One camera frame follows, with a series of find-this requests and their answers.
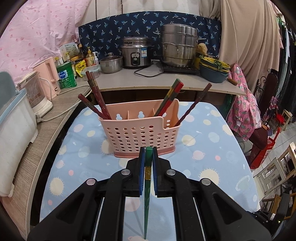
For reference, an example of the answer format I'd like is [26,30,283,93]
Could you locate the yellow oil bottle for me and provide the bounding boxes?
[86,47,95,67]

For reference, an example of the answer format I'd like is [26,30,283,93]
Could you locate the clear plastic food container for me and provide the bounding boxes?
[81,64,101,81]

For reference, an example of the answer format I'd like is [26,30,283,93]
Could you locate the pink perforated utensil holder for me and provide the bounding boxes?
[99,99,180,158]

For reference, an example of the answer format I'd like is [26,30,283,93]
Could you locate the beige curtain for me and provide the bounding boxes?
[198,1,282,91]

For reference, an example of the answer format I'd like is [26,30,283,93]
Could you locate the small steel pot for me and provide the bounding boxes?
[99,53,123,74]

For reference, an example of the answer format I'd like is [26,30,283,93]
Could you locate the white power cable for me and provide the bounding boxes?
[36,77,93,124]

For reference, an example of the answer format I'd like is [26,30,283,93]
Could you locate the grey-blue bin lid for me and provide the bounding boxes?
[0,71,19,109]

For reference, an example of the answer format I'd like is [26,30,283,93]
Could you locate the green chopstick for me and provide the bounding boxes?
[153,78,182,117]
[144,147,153,239]

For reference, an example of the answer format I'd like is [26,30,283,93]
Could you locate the yellow snack packet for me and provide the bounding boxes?
[74,59,87,78]

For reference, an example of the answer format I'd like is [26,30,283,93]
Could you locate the navy floral backsplash cloth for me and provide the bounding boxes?
[78,11,222,59]

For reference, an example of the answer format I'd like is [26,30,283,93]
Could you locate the white blender appliance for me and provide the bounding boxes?
[16,70,53,118]

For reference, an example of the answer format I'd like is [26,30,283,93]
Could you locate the pink dotted sheet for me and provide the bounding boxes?
[1,0,90,83]

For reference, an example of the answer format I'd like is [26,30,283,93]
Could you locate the maroon chopstick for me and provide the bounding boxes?
[174,83,212,127]

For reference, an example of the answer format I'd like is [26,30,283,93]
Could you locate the dark red chopstick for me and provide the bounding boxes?
[78,94,107,120]
[86,71,111,120]
[87,80,111,120]

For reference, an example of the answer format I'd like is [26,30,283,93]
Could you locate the brown chopstick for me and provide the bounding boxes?
[90,73,111,120]

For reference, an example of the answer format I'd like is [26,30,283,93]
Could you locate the stacked steel steamer pot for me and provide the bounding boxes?
[161,24,198,68]

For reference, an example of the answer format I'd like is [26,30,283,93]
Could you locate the pink electric kettle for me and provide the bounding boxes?
[33,57,61,100]

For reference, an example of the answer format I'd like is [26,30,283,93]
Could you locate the white dish rack bin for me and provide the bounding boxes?
[1,89,38,197]

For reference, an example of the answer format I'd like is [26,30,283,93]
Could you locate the blue bowl with vegetables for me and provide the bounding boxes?
[199,56,231,83]

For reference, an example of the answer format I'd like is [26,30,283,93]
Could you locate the pink floral garment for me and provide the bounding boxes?
[226,64,261,140]

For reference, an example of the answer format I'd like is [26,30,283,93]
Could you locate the silver rice cooker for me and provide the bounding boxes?
[121,37,152,68]

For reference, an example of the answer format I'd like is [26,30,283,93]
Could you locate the induction cooktop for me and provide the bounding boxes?
[161,61,200,75]

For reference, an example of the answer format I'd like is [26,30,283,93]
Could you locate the blue planet-print tablecloth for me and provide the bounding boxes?
[39,101,261,241]

